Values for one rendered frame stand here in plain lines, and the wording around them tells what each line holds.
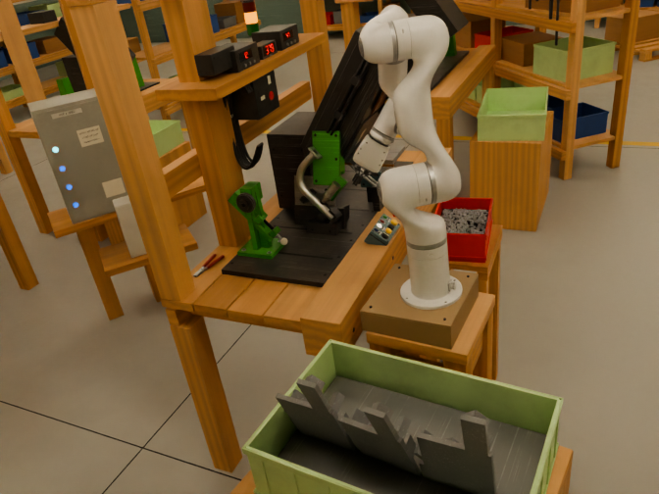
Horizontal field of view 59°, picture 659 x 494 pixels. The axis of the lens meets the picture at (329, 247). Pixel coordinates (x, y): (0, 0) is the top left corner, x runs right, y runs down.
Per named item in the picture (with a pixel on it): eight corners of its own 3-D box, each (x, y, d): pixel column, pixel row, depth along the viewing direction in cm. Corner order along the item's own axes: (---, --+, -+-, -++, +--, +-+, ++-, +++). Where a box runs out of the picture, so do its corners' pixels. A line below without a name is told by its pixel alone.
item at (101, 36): (341, 148, 320) (318, -50, 273) (180, 302, 204) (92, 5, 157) (327, 147, 323) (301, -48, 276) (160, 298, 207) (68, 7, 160)
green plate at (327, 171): (347, 182, 234) (347, 129, 228) (339, 186, 227) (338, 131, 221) (322, 181, 239) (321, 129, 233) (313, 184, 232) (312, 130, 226)
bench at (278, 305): (454, 295, 339) (451, 151, 296) (366, 513, 222) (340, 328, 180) (343, 280, 366) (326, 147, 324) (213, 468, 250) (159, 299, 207)
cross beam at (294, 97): (312, 98, 301) (309, 80, 297) (154, 210, 200) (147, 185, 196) (303, 98, 303) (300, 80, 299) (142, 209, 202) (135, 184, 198)
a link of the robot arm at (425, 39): (402, 201, 172) (456, 191, 172) (410, 214, 161) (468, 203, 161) (380, 22, 154) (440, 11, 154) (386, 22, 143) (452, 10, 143)
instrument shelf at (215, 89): (326, 41, 262) (325, 31, 260) (218, 101, 192) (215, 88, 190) (277, 43, 272) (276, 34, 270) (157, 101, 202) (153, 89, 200)
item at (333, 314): (452, 174, 302) (452, 147, 295) (345, 362, 186) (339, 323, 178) (426, 173, 308) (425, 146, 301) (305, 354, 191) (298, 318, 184)
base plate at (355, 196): (414, 165, 286) (414, 161, 285) (325, 288, 200) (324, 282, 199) (335, 162, 303) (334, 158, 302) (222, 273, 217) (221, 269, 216)
